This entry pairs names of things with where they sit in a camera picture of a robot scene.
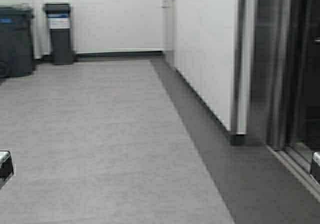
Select steel elevator door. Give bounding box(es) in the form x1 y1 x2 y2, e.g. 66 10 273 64
247 0 309 151

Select slim grey recycling bin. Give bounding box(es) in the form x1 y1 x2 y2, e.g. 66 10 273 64
43 3 74 65

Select large dark trash bin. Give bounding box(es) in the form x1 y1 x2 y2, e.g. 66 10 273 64
0 4 36 78

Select steel elevator door frame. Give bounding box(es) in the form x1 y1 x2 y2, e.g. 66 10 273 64
229 0 257 146

